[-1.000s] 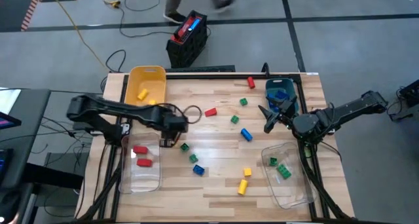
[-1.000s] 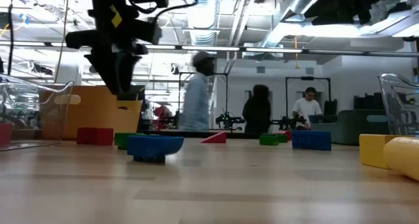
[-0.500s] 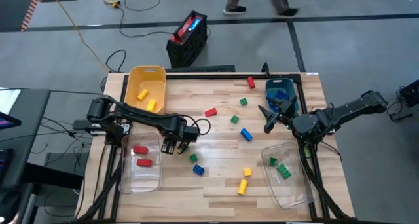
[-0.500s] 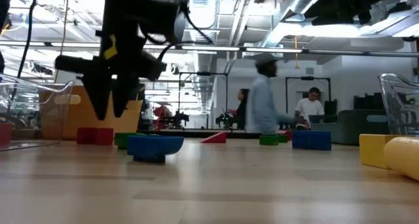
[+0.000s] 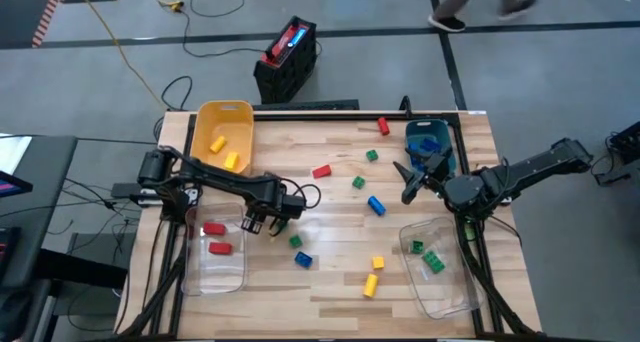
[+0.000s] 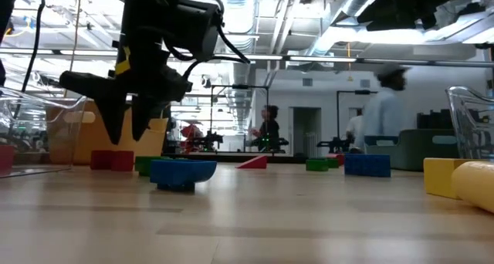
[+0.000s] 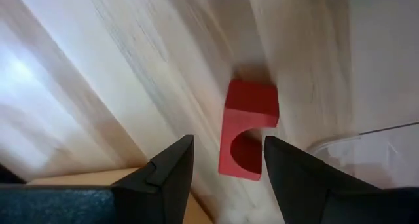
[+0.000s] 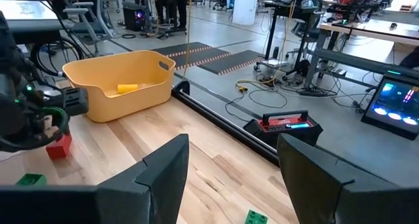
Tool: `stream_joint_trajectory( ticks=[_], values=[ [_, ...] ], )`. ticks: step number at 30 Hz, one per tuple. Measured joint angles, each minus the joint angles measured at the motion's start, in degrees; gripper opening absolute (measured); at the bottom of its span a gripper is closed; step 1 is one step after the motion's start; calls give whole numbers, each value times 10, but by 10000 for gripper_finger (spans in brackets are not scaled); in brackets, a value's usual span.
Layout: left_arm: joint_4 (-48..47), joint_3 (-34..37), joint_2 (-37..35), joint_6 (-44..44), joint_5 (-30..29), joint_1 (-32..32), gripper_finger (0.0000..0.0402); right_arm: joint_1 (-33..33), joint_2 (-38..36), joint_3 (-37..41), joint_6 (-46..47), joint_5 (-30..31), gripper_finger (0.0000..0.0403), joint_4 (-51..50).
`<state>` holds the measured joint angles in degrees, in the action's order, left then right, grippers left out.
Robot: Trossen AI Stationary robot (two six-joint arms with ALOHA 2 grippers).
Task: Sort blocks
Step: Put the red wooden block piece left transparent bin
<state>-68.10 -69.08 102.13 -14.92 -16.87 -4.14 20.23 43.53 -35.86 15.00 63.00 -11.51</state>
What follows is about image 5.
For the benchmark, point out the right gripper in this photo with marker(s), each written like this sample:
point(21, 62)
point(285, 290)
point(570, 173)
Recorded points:
point(435, 174)

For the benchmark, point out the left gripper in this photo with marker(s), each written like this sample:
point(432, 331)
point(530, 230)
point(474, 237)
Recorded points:
point(287, 208)

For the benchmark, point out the blue brick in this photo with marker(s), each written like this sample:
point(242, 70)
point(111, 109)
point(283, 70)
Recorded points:
point(414, 152)

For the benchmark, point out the blue cylinder block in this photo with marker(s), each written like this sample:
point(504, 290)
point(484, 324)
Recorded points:
point(376, 205)

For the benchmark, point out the red wedge block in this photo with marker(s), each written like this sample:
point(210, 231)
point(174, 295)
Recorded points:
point(321, 171)
point(220, 248)

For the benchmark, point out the small blue block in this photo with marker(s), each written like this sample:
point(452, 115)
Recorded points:
point(303, 259)

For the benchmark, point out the red cylinder block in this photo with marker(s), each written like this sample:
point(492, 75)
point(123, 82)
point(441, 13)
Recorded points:
point(383, 126)

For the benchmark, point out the yellow brick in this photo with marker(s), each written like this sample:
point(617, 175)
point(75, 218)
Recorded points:
point(231, 160)

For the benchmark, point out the long green brick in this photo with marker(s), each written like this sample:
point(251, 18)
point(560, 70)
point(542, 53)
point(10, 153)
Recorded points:
point(433, 261)

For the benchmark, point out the small yellow cube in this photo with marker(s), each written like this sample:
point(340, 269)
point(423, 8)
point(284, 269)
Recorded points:
point(378, 262)

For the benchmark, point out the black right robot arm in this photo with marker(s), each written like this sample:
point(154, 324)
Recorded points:
point(530, 167)

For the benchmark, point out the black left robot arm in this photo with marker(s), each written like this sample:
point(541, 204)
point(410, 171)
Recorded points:
point(225, 179)

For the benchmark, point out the teal plastic bin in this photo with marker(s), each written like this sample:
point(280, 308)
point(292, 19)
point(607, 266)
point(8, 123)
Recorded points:
point(430, 128)

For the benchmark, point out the clear plastic bin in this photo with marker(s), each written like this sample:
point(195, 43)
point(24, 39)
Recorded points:
point(450, 297)
point(215, 277)

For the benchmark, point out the yellow plastic bin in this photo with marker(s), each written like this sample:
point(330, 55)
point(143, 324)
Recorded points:
point(222, 127)

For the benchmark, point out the black and red toolbox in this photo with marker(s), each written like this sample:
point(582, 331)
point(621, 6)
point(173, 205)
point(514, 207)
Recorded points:
point(285, 79)

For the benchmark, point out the person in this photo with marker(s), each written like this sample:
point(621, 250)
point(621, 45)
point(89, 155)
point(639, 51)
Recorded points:
point(450, 23)

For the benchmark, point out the red battery device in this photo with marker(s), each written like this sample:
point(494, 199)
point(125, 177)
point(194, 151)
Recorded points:
point(287, 42)

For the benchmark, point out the black desk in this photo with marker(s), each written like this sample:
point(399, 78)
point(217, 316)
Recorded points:
point(45, 197)

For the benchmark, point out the computer monitor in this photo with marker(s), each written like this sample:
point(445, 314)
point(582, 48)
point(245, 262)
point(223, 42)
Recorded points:
point(12, 184)

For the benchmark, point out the black desk keyboard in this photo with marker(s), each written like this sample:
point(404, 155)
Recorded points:
point(7, 257)

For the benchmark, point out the black computer mouse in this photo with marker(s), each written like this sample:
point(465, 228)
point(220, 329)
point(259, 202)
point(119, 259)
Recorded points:
point(12, 324)

